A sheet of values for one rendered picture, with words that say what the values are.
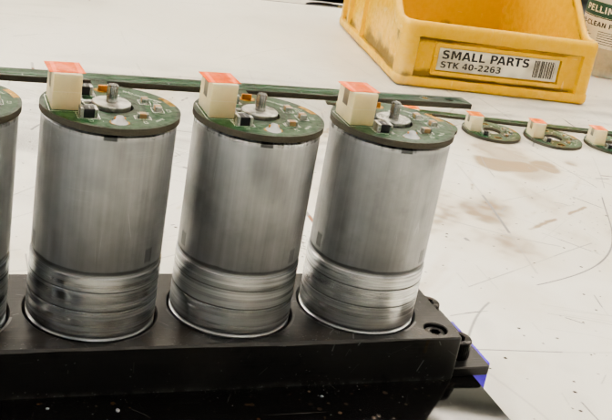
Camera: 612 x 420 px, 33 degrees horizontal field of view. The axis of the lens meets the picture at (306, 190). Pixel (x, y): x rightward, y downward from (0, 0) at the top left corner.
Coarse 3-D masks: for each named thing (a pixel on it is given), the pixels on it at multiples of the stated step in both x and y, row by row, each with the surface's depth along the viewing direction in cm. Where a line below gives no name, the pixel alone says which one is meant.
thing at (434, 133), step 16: (336, 112) 20; (400, 112) 21; (416, 112) 21; (352, 128) 20; (368, 128) 20; (384, 128) 20; (400, 128) 20; (416, 128) 20; (432, 128) 21; (448, 128) 21; (384, 144) 19; (400, 144) 19; (416, 144) 20; (432, 144) 20; (448, 144) 20
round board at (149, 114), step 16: (96, 96) 19; (128, 96) 19; (144, 96) 19; (48, 112) 18; (64, 112) 18; (80, 112) 18; (96, 112) 18; (128, 112) 18; (144, 112) 18; (160, 112) 19; (176, 112) 19; (80, 128) 17; (96, 128) 17; (112, 128) 17; (128, 128) 18; (144, 128) 18; (160, 128) 18
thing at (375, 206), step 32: (352, 160) 20; (384, 160) 20; (416, 160) 20; (320, 192) 21; (352, 192) 20; (384, 192) 20; (416, 192) 20; (320, 224) 21; (352, 224) 20; (384, 224) 20; (416, 224) 20; (320, 256) 21; (352, 256) 20; (384, 256) 20; (416, 256) 21; (320, 288) 21; (352, 288) 21; (384, 288) 21; (416, 288) 21; (320, 320) 21; (352, 320) 21; (384, 320) 21
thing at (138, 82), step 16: (16, 80) 19; (32, 80) 19; (96, 80) 20; (112, 80) 20; (128, 80) 20; (144, 80) 20; (160, 80) 21; (176, 80) 21; (192, 80) 21; (272, 96) 21; (288, 96) 21; (304, 96) 21; (320, 96) 22; (336, 96) 22; (384, 96) 22; (400, 96) 22; (416, 96) 23; (432, 96) 23
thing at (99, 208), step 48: (48, 144) 18; (96, 144) 18; (144, 144) 18; (48, 192) 18; (96, 192) 18; (144, 192) 18; (48, 240) 18; (96, 240) 18; (144, 240) 19; (48, 288) 19; (96, 288) 19; (144, 288) 19; (96, 336) 19
